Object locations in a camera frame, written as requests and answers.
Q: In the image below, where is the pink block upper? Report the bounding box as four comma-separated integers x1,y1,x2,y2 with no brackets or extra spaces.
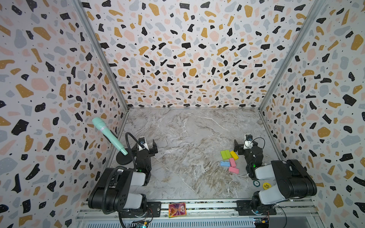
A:
229,158,237,168

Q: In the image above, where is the aluminium front rail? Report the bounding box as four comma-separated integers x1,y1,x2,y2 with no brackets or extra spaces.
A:
74,198,324,228

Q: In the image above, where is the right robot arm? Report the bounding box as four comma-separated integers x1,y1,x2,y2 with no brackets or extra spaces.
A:
233,134,317,215

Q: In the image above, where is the yellow block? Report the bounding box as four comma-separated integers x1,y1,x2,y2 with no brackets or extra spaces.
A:
230,151,239,160

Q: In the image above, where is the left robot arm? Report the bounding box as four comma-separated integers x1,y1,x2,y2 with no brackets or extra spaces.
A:
88,137,158,218

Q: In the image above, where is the pink block lower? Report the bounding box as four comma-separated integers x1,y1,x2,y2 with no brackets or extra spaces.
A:
229,167,240,174

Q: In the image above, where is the colourful card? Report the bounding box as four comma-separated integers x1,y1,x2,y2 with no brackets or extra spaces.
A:
168,202,187,218

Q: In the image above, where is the pink block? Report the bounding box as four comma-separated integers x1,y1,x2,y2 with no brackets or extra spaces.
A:
229,158,237,168
229,167,240,174

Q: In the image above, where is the blue block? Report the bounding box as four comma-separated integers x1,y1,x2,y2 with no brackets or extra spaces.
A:
220,161,231,167

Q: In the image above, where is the lime green block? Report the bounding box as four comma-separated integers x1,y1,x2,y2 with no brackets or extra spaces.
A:
225,150,232,159
221,150,226,160

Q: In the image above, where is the yellow round sticker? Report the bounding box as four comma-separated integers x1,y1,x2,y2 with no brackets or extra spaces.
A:
262,182,272,190

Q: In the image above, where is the mint green toy microphone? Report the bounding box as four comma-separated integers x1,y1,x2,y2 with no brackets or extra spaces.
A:
92,117,128,155

